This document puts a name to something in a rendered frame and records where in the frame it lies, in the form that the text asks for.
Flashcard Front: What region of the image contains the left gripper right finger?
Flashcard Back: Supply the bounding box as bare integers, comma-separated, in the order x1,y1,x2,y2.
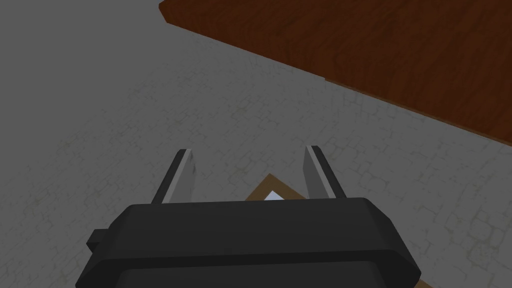
302,145,348,201

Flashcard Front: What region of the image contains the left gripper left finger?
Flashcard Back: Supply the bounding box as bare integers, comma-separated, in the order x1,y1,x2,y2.
150,148,197,205

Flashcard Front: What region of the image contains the light wooden framed picture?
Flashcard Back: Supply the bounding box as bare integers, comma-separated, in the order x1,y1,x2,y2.
244,173,434,288

